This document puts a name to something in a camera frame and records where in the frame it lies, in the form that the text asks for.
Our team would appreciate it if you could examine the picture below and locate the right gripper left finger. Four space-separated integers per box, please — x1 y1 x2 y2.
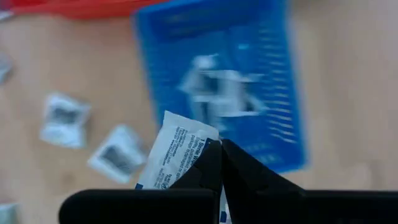
58 139 223 224

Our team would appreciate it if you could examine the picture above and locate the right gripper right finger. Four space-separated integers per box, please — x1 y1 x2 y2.
221 138 398 224

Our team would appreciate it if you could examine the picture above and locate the alcohol wipe packet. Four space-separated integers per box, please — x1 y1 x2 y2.
178 68 249 103
0 202 20 224
86 123 147 185
134 110 233 224
39 92 92 149
0 10 15 22
0 51 14 85

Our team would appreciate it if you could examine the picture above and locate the blue plastic basket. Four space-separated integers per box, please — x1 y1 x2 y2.
132 0 308 174

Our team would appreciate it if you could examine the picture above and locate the red plastic basket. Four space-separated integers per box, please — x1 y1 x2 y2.
11 0 170 20

